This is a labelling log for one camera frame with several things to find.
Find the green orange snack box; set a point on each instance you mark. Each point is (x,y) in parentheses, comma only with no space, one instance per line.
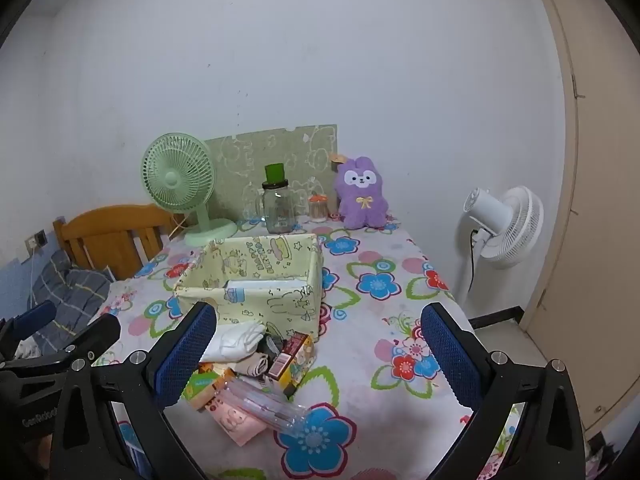
(204,382)

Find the pink tissue packet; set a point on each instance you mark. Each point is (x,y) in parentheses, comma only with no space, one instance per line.
(239,426)

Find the floral tablecloth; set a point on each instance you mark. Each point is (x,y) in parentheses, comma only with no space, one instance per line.
(380,407)

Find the yellow cartoon storage box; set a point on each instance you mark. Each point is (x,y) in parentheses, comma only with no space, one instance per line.
(275,280)

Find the red yellow carton box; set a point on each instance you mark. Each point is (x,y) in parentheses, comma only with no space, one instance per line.
(292,364)

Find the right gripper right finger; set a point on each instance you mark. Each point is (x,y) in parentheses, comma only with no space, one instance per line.
(547,442)

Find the white standing fan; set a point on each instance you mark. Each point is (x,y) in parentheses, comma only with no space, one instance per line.
(505,231)

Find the wall power socket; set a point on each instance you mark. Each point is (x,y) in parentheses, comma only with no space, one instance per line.
(36,241)

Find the green desk fan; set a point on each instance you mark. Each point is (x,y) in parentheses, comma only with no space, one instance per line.
(177,172)

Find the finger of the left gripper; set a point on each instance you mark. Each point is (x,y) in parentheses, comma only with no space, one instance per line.
(96,338)
(33,318)

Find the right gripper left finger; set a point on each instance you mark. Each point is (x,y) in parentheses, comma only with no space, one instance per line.
(86,440)

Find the glass mason jar mug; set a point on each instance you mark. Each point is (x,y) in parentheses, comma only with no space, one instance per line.
(276,208)

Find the purple plush bunny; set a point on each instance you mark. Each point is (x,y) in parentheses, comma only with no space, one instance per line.
(359,189)

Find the toothpick jar orange lid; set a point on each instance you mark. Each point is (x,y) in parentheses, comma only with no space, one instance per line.
(318,208)

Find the green cartoon patterned board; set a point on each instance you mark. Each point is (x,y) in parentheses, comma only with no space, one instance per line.
(240,160)

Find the clear plastic tube pack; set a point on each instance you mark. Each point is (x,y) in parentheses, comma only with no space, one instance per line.
(274,411)

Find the beige door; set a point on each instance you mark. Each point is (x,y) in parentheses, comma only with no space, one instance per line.
(585,308)

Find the green cup on jar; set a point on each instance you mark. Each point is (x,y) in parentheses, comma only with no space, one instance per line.
(275,173)

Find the grey plaid pillow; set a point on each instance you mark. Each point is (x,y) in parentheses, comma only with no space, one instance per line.
(77,295)

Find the white cloth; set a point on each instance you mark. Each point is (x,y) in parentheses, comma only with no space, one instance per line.
(234,342)

